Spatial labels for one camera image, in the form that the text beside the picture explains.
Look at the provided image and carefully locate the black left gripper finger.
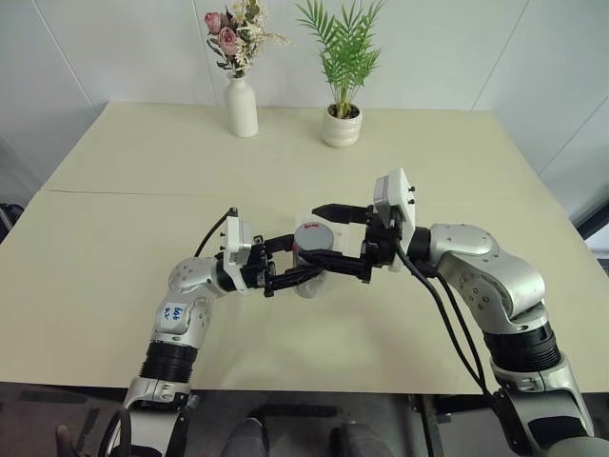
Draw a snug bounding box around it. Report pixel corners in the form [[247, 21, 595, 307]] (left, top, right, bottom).
[[263, 232, 299, 254], [263, 264, 326, 300]]

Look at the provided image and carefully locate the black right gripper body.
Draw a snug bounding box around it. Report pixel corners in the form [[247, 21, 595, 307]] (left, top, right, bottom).
[[360, 204, 405, 287]]

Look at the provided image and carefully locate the grey lidded cup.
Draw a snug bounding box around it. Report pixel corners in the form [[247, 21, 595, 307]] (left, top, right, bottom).
[[290, 247, 328, 300]]

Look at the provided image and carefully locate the pink dried flower bouquet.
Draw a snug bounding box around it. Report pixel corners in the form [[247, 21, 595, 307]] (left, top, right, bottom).
[[204, 0, 293, 80]]

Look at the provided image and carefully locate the green fern plant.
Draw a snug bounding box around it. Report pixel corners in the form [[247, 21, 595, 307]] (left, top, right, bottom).
[[294, 0, 387, 118]]

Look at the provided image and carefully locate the black frame at room edge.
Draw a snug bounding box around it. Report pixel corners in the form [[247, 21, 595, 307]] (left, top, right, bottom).
[[567, 186, 609, 283]]

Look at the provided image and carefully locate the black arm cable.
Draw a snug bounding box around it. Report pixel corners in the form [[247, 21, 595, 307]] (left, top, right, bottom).
[[193, 206, 240, 259], [422, 265, 501, 396], [392, 237, 496, 399]]

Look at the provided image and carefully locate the grey jar lid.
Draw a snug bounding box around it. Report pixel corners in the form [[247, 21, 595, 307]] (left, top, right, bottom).
[[291, 223, 337, 255]]

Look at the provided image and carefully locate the black table frame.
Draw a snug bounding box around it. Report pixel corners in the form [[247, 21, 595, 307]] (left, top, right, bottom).
[[406, 393, 499, 457]]

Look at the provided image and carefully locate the white label blue writing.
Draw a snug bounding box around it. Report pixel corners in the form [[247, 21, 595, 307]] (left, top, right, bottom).
[[158, 300, 188, 335]]

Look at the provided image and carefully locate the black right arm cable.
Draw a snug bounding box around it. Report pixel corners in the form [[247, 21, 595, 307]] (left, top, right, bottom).
[[422, 265, 501, 396], [392, 237, 496, 399]]

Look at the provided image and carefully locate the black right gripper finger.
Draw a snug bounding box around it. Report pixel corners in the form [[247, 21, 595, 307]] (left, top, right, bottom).
[[310, 203, 370, 225], [298, 250, 371, 283]]

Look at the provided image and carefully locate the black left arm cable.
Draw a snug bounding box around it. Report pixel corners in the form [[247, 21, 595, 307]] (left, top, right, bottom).
[[193, 206, 240, 259]]

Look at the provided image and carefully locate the dark rounded shape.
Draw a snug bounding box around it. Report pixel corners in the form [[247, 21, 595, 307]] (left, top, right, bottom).
[[222, 416, 268, 457], [328, 420, 383, 457]]

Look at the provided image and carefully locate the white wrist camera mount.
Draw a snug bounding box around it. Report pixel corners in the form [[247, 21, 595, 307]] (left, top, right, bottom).
[[372, 167, 419, 274], [220, 215, 254, 292]]

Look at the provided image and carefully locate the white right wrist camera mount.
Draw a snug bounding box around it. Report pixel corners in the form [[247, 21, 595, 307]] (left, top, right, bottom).
[[372, 167, 419, 274]]

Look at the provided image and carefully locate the white ceramic vase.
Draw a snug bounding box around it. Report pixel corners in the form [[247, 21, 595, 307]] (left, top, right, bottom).
[[224, 77, 260, 139]]

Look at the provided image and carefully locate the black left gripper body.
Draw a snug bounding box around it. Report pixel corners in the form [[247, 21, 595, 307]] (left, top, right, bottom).
[[239, 233, 281, 292]]

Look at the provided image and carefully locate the white ribbed plant pot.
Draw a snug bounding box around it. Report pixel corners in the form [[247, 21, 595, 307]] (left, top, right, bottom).
[[321, 103, 364, 149]]

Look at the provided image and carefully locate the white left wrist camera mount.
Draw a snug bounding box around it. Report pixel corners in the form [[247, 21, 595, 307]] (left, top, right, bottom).
[[220, 215, 254, 292]]

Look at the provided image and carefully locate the dark object at room edge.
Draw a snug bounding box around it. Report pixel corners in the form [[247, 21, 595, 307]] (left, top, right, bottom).
[[0, 203, 27, 240]]

